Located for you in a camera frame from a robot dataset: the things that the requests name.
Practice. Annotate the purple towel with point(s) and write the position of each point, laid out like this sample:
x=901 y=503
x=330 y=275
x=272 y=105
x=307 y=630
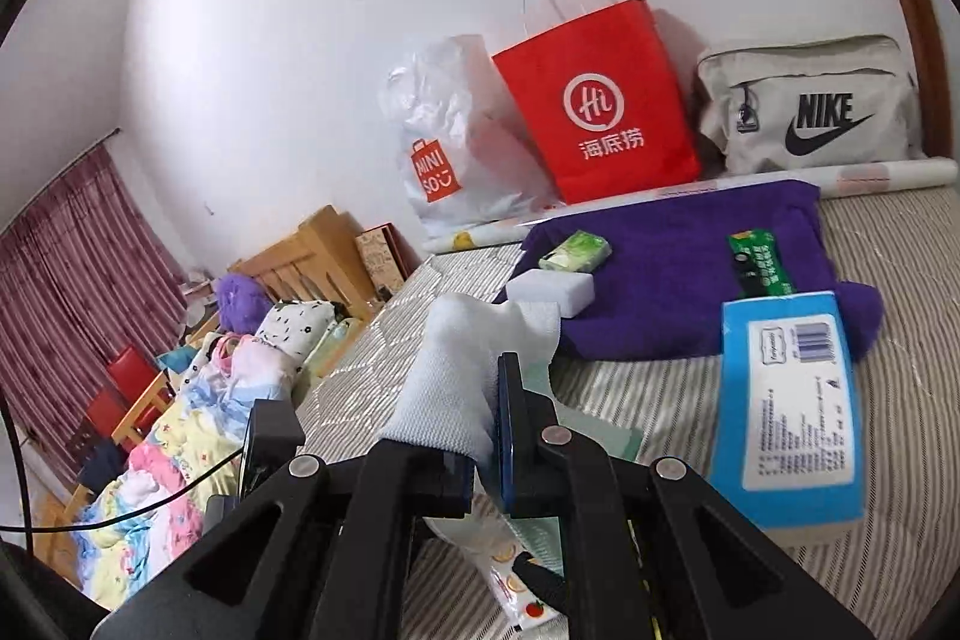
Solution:
x=660 y=295

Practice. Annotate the green small tissue packet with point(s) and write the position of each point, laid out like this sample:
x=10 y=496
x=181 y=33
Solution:
x=581 y=252

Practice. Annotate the purple plush toy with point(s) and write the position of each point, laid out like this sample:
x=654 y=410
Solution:
x=242 y=303

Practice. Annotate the white spotted pillow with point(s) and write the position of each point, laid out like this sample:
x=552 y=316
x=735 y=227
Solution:
x=295 y=328

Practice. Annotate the white Miniso plastic bag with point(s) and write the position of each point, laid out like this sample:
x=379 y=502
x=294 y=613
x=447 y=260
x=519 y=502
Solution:
x=464 y=152

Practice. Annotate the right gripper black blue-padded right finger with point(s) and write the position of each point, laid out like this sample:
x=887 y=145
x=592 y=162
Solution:
x=649 y=550

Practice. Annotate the wooden headboard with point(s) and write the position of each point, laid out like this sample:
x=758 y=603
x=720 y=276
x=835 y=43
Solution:
x=319 y=260

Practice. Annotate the red chair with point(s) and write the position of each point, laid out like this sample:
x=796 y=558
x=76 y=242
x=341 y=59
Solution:
x=130 y=373

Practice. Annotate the colourful floral bedding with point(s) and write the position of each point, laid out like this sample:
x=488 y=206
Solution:
x=153 y=512

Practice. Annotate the green snack wrapper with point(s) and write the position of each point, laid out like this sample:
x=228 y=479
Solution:
x=759 y=270

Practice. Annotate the rolled white patterned paper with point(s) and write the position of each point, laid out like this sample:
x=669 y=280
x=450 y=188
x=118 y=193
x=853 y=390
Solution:
x=850 y=180

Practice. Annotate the brown patterned box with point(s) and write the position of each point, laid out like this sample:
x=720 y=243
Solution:
x=383 y=255

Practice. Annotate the red paper shopping bag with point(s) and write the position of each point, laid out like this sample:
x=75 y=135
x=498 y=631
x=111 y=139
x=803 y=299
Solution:
x=601 y=100

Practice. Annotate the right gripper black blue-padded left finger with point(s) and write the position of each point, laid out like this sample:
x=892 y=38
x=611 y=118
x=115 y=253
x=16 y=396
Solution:
x=319 y=551

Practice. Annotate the white sponge block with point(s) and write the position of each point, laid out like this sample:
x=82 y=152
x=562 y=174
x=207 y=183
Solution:
x=570 y=292

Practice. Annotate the white glove green cuff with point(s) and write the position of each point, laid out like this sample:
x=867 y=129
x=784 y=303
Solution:
x=448 y=400

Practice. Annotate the clear fruit-print plastic packet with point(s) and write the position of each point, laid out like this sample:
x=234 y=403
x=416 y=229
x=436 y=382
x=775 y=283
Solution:
x=490 y=546

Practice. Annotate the blue tissue pack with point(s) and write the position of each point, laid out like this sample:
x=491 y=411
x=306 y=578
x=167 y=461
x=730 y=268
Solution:
x=788 y=451

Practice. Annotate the beige Nike bag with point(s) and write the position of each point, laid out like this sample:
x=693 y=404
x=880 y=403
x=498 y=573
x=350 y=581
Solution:
x=816 y=104

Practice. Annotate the red striped curtain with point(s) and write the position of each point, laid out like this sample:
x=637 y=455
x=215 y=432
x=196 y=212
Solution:
x=83 y=278

